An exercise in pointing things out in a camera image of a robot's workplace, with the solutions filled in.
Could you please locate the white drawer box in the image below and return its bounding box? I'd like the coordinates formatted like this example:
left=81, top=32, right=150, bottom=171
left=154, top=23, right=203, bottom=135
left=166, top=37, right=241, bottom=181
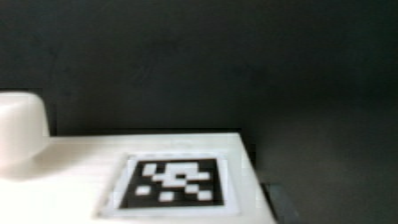
left=0, top=92, right=276, bottom=224

